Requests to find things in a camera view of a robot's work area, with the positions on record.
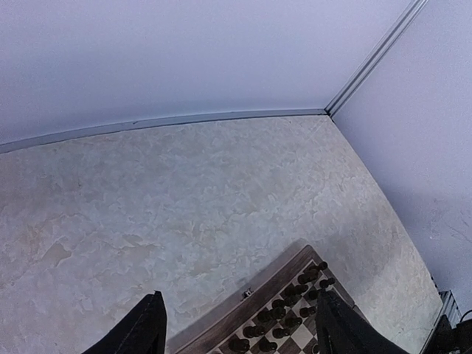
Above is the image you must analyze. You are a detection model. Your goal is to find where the right aluminium frame post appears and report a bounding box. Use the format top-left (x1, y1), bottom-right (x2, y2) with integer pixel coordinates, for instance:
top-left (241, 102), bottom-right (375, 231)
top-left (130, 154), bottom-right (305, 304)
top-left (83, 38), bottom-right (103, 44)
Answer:
top-left (324, 0), bottom-right (428, 117)

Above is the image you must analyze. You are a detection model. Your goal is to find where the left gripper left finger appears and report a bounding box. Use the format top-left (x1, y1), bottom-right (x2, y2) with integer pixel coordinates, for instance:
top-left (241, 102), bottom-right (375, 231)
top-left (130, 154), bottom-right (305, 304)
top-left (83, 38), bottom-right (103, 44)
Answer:
top-left (83, 291), bottom-right (167, 354)

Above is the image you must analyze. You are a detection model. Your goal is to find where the black chess pieces row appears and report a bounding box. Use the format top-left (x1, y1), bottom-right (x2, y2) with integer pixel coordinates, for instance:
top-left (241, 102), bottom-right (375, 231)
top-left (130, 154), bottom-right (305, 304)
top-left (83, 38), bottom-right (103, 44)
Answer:
top-left (213, 261), bottom-right (336, 353)

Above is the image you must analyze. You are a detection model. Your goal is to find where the wooden chess board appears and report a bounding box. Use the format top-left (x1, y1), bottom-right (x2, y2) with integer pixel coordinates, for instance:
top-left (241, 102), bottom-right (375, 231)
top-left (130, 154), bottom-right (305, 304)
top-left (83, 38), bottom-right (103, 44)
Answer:
top-left (168, 246), bottom-right (358, 353)

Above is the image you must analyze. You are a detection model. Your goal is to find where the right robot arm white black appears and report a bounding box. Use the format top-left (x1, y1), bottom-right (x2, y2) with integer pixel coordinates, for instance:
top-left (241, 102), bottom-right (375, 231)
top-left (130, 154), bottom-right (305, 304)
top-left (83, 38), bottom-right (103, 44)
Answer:
top-left (421, 291), bottom-right (472, 354)

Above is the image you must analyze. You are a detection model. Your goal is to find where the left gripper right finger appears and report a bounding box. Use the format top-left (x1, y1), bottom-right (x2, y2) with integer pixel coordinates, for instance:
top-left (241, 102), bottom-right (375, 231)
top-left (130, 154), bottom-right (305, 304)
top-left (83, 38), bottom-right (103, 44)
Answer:
top-left (315, 291), bottom-right (402, 354)

